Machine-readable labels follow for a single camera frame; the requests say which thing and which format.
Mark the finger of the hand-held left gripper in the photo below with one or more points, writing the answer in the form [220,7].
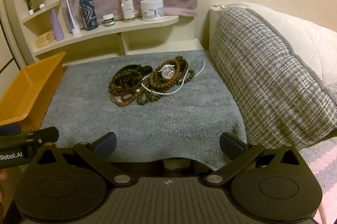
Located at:
[10,129]

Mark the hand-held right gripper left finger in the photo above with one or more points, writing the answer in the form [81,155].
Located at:
[106,145]

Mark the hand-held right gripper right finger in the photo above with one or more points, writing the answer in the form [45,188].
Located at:
[229,145]

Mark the yellow plastic basket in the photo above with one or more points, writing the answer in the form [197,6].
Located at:
[29,87]

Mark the silver crystal watch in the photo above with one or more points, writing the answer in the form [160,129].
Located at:
[168,72]

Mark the grey fluffy mat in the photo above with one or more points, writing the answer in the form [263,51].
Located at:
[147,124]

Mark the grey plaid pillow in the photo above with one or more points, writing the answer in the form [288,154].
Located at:
[268,76]

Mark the small cardboard box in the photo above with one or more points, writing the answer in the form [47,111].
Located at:
[44,39]

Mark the pink bedspread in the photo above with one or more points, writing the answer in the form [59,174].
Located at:
[323,176]

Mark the purple tube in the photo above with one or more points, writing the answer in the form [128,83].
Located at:
[57,28]

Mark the cream corner shelf unit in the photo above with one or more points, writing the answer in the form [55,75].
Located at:
[110,29]

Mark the small green jar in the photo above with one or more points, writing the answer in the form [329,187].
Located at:
[108,20]

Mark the black and white lip balm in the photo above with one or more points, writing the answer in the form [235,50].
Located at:
[29,5]

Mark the small white capped tube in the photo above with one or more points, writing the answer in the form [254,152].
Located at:
[40,7]

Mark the white and blue tube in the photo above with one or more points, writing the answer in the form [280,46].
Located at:
[71,14]

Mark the white quilted pillow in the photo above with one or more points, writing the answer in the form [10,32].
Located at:
[295,26]

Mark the dark blue spray bottle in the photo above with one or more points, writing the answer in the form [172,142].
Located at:
[88,10]

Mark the white cream jar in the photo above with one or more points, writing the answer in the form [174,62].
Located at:
[152,10]

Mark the clear spray bottle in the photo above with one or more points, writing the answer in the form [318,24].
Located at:
[128,4]

